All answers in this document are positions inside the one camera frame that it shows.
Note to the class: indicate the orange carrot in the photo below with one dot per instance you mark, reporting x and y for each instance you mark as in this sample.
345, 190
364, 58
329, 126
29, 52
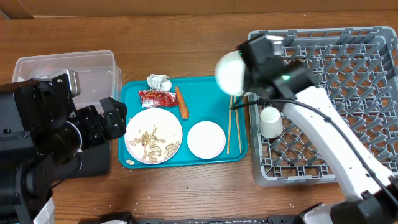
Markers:
184, 112

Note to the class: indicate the clear plastic bin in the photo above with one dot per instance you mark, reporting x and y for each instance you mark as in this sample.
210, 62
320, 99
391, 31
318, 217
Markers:
98, 74

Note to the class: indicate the teal plastic tray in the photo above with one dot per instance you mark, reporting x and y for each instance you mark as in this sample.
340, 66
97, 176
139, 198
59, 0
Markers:
205, 102

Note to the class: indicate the white bowl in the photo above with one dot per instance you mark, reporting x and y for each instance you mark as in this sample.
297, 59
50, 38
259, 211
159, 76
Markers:
229, 74

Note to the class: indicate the grey dish rack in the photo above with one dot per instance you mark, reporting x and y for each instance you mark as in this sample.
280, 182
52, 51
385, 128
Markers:
358, 69

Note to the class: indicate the peanut shell on tray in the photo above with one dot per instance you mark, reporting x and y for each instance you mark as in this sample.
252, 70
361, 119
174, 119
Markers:
130, 162

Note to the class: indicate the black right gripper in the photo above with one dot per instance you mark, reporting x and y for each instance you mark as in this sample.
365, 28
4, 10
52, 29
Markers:
246, 77

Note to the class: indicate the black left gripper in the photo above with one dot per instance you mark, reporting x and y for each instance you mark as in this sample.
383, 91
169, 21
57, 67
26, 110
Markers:
117, 123

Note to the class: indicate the crumpled white tissue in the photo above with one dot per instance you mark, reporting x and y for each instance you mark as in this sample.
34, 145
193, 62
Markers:
159, 82

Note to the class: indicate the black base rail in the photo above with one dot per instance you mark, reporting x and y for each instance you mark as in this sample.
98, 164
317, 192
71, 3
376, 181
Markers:
129, 218

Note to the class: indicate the black bin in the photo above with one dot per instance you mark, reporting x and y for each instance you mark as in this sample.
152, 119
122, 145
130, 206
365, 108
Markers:
94, 161

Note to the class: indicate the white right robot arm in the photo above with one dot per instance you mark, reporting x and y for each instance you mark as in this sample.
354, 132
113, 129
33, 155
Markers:
369, 187

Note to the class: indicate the wooden chopstick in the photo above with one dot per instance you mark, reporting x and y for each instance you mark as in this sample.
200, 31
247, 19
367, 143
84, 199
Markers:
237, 126
229, 125

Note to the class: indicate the red snack wrapper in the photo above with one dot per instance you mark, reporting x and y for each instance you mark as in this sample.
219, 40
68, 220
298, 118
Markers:
157, 99

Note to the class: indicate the white cup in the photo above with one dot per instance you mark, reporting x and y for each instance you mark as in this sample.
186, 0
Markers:
270, 122

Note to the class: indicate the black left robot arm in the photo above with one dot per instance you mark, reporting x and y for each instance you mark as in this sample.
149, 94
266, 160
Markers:
41, 130

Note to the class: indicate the large white plate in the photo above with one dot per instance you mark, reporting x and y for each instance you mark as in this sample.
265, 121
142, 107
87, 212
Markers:
153, 136

